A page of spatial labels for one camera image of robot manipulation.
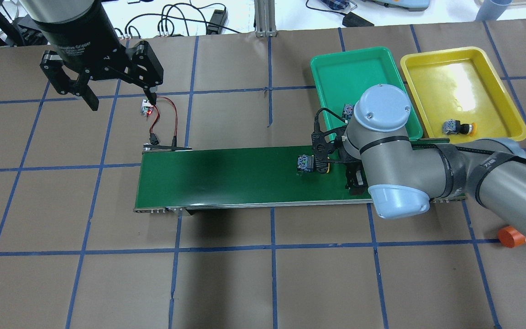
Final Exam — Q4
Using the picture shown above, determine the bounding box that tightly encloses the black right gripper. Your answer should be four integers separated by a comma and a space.
311, 108, 368, 196

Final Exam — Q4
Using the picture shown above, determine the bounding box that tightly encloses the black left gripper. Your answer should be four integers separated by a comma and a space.
32, 2, 163, 111

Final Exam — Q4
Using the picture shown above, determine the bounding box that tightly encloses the yellow push button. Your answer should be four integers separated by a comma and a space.
296, 154, 330, 174
441, 119, 476, 136

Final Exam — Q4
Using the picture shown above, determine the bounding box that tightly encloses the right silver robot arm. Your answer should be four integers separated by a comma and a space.
311, 84, 526, 236

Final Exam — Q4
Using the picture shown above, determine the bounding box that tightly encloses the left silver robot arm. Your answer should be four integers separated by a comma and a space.
21, 0, 163, 111

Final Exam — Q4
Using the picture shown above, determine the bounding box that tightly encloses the green plastic tray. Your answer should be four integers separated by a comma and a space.
310, 46, 424, 142

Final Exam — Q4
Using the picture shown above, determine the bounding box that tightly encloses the green conveyor belt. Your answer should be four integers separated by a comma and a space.
133, 144, 372, 213

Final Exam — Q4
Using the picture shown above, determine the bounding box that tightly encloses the black power adapter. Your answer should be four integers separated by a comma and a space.
342, 12, 374, 27

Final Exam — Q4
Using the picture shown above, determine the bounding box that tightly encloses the yellow plastic tray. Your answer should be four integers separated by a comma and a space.
400, 47, 526, 143

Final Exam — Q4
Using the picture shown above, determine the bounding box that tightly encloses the plain orange cylinder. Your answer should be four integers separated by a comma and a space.
497, 226, 526, 249

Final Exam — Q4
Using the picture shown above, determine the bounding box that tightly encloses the red black power cable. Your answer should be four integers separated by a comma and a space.
147, 96, 179, 149

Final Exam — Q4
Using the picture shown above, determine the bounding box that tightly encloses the aluminium frame post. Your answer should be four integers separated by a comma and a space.
254, 0, 277, 38

